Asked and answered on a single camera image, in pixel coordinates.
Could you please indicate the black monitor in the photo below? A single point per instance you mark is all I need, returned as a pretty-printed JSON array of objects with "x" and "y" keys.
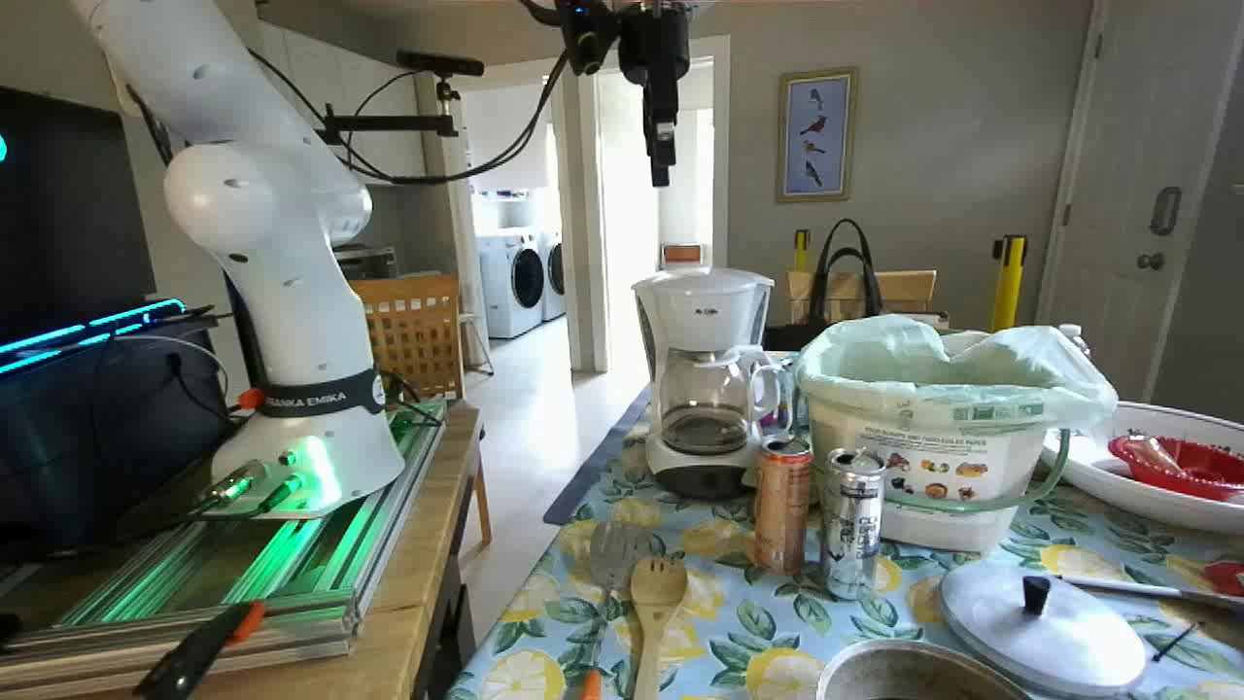
[{"x": 63, "y": 209}]

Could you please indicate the metal door deadbolt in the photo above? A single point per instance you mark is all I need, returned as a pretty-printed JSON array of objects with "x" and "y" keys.
[{"x": 1166, "y": 210}]

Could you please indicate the metal cooking pot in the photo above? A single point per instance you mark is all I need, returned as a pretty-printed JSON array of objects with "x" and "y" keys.
[{"x": 915, "y": 673}]

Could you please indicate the white pot lid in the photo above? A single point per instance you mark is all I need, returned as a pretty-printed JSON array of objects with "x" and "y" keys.
[{"x": 1034, "y": 634}]

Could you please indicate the thin black stick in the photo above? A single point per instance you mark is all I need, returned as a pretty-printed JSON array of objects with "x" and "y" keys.
[{"x": 1166, "y": 644}]

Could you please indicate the white door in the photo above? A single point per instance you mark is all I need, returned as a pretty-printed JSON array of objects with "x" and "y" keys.
[{"x": 1127, "y": 130}]

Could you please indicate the silver drink can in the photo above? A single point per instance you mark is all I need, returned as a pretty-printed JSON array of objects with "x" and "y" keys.
[{"x": 852, "y": 525}]

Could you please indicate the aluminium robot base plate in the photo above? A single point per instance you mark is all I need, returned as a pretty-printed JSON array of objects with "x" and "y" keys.
[{"x": 258, "y": 571}]

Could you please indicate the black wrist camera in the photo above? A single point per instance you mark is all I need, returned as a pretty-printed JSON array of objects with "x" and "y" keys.
[{"x": 585, "y": 38}]

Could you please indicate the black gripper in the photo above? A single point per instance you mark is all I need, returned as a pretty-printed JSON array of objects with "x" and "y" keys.
[{"x": 655, "y": 47}]

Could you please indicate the white plastic bin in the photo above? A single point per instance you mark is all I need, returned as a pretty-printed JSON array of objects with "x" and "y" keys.
[{"x": 964, "y": 489}]

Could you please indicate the framed bird picture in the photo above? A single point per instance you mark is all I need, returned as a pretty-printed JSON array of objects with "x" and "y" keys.
[{"x": 815, "y": 134}]

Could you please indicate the black box with cyan light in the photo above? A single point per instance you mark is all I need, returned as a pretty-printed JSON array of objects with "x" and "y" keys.
[{"x": 102, "y": 428}]

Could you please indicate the metal door knob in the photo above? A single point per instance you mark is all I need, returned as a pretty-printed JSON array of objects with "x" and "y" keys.
[{"x": 1152, "y": 263}]

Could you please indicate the lemon print tablecloth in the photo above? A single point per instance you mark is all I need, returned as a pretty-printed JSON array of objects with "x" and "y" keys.
[{"x": 741, "y": 622}]

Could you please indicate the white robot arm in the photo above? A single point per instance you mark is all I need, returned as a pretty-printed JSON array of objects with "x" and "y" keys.
[{"x": 276, "y": 195}]

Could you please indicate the red and white plate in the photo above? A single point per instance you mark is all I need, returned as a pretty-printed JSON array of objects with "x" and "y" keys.
[{"x": 1166, "y": 471}]

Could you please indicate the glass coffee carafe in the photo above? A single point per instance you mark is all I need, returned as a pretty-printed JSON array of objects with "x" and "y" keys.
[{"x": 705, "y": 411}]

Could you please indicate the pale green bin liner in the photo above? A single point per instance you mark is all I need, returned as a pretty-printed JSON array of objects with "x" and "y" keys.
[{"x": 959, "y": 370}]

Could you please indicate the white coffee maker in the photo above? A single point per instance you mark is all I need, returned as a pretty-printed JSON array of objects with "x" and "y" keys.
[{"x": 702, "y": 313}]

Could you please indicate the orange and black screwdriver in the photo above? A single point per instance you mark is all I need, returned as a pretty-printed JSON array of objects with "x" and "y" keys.
[{"x": 194, "y": 654}]

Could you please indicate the metal slotted spatula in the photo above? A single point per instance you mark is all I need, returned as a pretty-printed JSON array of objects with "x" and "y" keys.
[{"x": 611, "y": 551}]

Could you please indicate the white washing machine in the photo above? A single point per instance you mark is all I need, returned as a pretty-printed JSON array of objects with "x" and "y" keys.
[
  {"x": 509, "y": 278},
  {"x": 558, "y": 272}
]

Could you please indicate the wooden chair back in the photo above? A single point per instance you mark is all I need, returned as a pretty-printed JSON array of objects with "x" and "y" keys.
[{"x": 905, "y": 294}]

